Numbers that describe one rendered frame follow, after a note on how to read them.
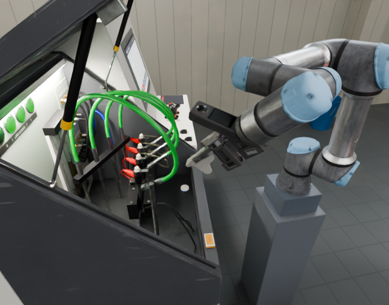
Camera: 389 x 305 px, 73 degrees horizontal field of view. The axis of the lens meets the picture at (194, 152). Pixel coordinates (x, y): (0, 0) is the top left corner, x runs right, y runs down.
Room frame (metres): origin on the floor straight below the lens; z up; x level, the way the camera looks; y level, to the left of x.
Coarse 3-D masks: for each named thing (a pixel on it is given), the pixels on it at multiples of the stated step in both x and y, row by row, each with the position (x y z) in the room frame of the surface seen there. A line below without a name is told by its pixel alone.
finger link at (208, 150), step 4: (212, 144) 0.49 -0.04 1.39; (208, 148) 0.49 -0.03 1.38; (212, 148) 0.48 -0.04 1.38; (200, 152) 0.51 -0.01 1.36; (204, 152) 0.49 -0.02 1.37; (208, 152) 0.49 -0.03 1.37; (212, 152) 0.49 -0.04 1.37; (196, 156) 0.50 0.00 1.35; (200, 156) 0.49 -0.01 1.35; (204, 156) 0.49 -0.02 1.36; (196, 160) 0.51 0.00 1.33; (200, 160) 0.50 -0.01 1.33
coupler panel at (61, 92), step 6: (60, 84) 0.97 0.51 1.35; (66, 84) 1.03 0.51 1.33; (60, 90) 0.96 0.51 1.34; (66, 90) 1.02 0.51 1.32; (60, 96) 0.94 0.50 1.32; (66, 96) 0.98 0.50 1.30; (60, 102) 0.93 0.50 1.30; (60, 108) 0.92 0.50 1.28; (78, 114) 1.03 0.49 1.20; (78, 120) 0.98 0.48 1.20; (78, 126) 1.04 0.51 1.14; (78, 132) 1.02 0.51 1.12; (78, 138) 1.00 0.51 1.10; (78, 144) 0.94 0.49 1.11; (78, 150) 0.97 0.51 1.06
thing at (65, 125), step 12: (84, 24) 0.44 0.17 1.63; (84, 36) 0.44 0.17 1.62; (84, 48) 0.44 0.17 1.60; (84, 60) 0.44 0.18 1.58; (72, 72) 0.44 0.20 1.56; (72, 84) 0.44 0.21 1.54; (72, 96) 0.44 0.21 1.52; (72, 108) 0.44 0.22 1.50; (72, 120) 0.45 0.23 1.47; (60, 144) 0.44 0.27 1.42; (60, 156) 0.44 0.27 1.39
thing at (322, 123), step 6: (336, 102) 3.04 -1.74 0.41; (330, 108) 3.05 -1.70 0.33; (336, 108) 3.07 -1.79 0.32; (324, 114) 3.06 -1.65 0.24; (330, 114) 3.05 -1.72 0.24; (318, 120) 3.10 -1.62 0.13; (324, 120) 3.06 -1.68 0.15; (330, 120) 3.07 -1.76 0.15; (312, 126) 3.15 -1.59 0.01; (318, 126) 3.09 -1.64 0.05; (324, 126) 3.07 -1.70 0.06
